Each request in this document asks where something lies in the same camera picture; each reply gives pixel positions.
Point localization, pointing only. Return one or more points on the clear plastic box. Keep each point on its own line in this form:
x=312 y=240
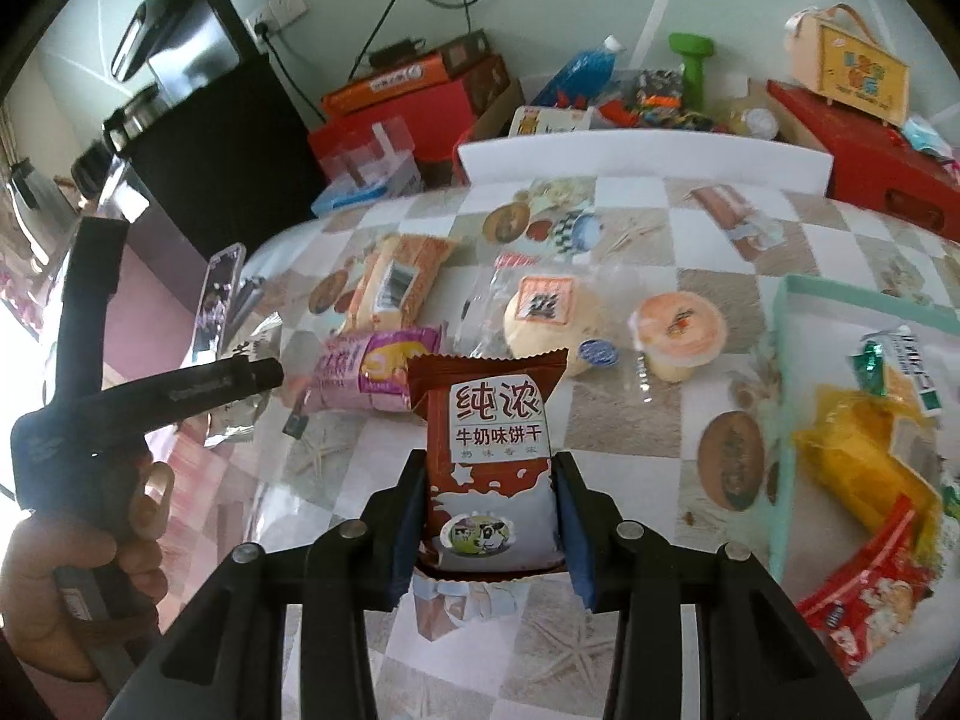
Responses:
x=364 y=164

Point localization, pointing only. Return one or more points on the yellow wooden handbag box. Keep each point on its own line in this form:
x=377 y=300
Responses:
x=833 y=53

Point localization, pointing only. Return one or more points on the white teal-rimmed tray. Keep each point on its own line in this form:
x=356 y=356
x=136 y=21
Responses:
x=864 y=531

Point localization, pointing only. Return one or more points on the person's left hand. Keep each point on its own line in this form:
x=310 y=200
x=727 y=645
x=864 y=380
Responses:
x=45 y=552

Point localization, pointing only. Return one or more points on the large red gift box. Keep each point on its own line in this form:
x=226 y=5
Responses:
x=873 y=166

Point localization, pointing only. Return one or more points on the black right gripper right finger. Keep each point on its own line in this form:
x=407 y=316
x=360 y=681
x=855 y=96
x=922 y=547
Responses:
x=757 y=658

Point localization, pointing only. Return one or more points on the green dumbbell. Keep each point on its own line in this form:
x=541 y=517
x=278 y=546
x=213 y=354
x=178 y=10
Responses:
x=694 y=50

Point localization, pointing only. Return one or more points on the yellow snack packet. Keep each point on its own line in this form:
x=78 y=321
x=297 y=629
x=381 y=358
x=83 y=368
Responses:
x=848 y=451

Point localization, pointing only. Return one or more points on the white wall socket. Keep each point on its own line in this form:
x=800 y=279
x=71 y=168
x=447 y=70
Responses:
x=275 y=16

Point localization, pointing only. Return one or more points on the blue liquid bottle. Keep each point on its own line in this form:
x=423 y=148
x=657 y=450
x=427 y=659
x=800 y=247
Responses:
x=582 y=78

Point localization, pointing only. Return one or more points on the pink swiss roll packet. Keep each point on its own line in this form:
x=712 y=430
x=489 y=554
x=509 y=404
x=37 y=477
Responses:
x=368 y=371

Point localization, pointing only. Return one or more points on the red popcorn snack packet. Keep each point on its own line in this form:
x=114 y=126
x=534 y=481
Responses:
x=872 y=598

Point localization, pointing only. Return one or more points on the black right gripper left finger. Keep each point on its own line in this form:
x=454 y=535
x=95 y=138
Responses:
x=221 y=658

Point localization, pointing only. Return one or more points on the orange jelly cup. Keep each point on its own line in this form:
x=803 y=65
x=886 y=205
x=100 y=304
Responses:
x=678 y=333

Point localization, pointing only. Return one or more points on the brown milk biscuit packet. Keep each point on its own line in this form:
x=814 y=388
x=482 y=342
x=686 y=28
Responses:
x=491 y=506

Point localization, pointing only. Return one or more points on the orange red stacked boxes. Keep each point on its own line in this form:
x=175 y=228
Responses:
x=457 y=93

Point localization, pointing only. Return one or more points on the orange wafer snack packet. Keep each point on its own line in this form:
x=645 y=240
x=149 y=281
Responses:
x=396 y=280

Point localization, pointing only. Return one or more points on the green white cracker packet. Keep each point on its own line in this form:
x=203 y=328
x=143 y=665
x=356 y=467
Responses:
x=890 y=364

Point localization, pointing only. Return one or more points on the black cabinet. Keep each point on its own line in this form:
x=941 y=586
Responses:
x=231 y=163

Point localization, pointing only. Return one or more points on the black coffee machine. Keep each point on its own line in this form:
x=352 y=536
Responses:
x=186 y=45

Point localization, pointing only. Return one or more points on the smartphone with clear case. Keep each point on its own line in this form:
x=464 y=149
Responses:
x=218 y=291

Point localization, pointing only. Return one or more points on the cardboard box of toys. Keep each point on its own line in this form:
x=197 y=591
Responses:
x=645 y=99

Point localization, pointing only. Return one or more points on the round cake clear packet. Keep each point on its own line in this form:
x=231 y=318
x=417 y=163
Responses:
x=524 y=309

